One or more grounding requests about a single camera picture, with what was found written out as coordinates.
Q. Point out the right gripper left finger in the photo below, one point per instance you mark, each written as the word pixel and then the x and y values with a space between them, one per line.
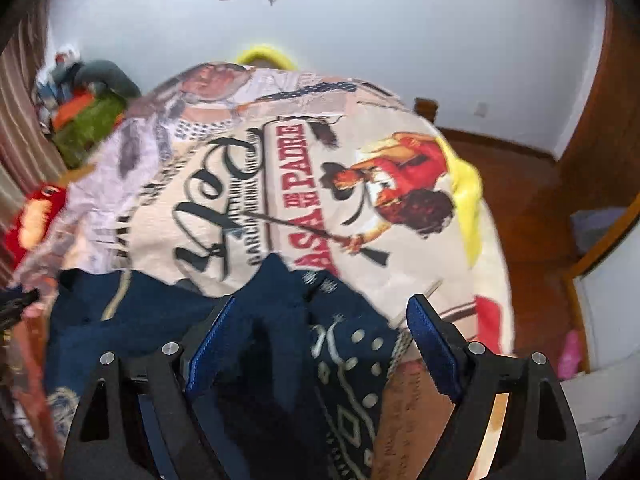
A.
pixel 128 407

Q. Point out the navy patterned garment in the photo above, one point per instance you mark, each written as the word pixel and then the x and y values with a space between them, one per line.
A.
pixel 289 386

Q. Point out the red plush toy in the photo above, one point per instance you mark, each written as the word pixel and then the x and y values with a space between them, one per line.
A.
pixel 31 225

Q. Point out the pink item on floor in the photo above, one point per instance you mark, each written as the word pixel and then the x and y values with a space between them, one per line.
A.
pixel 570 359

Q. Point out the striped pink curtain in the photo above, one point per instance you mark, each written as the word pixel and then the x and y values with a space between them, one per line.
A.
pixel 27 157

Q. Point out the green covered side table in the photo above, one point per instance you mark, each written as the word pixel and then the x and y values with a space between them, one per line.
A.
pixel 84 122

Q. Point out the printed newspaper-pattern bedspread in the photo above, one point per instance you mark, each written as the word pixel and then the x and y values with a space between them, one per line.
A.
pixel 226 163

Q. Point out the pile of clutter on table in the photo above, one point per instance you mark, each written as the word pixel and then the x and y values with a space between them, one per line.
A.
pixel 66 88

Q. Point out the yellow blanket under bedspread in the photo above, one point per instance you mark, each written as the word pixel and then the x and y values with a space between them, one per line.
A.
pixel 466 184

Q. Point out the wall power socket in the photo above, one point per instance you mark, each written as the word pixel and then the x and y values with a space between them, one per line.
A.
pixel 481 109

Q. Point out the wooden bed post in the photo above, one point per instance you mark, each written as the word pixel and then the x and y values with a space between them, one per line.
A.
pixel 426 108

